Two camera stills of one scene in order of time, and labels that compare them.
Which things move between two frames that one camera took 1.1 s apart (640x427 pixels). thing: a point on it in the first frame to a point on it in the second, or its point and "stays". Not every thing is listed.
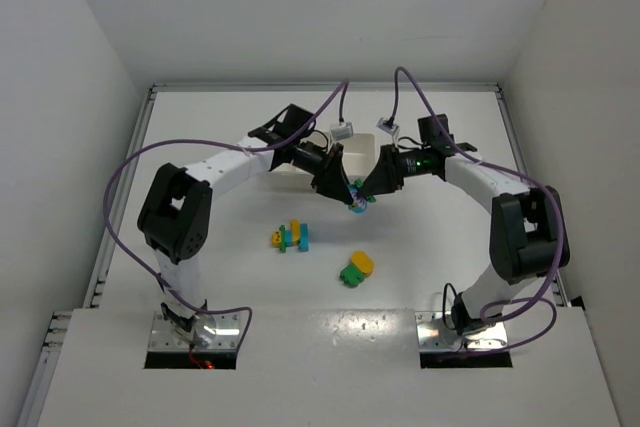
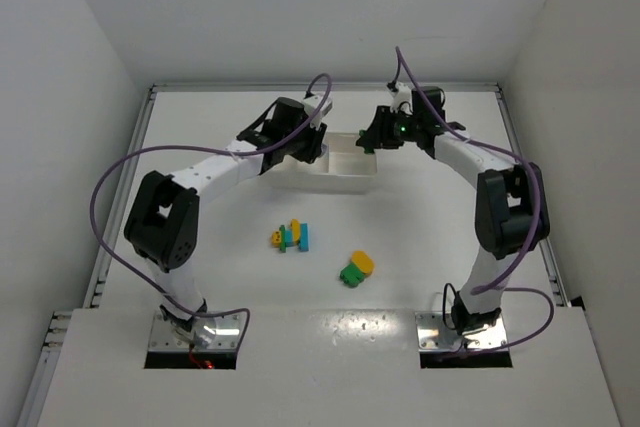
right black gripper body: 388,168 to 376,129
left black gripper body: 329,167 to 310,144
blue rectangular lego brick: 304,238 stays
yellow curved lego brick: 363,261 stays
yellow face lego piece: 275,239 stays
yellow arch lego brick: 296,230 stays
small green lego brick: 351,275 stays
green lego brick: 283,244 stays
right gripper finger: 383,177 to 373,136
